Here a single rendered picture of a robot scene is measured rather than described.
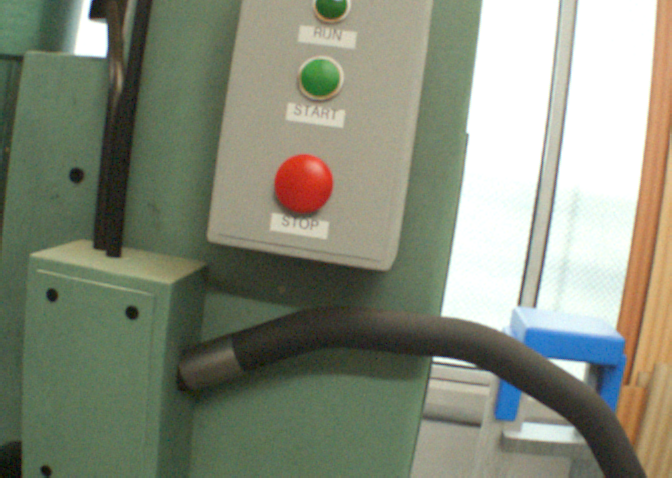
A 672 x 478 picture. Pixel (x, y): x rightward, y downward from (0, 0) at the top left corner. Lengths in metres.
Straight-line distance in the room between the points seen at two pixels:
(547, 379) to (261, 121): 0.21
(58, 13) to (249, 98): 0.25
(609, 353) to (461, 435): 0.79
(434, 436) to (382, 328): 1.53
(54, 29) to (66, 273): 0.25
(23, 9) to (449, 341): 0.39
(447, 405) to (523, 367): 1.49
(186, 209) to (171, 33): 0.11
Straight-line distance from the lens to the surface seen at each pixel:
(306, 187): 0.45
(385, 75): 0.46
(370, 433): 0.55
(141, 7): 0.52
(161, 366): 0.48
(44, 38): 0.67
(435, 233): 0.52
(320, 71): 0.46
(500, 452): 1.33
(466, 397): 1.98
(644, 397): 1.77
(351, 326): 0.49
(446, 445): 2.02
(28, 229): 0.63
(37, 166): 0.63
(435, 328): 0.49
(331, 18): 0.46
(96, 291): 0.48
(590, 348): 1.27
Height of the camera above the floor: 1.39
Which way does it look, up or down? 6 degrees down
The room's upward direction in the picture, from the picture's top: 8 degrees clockwise
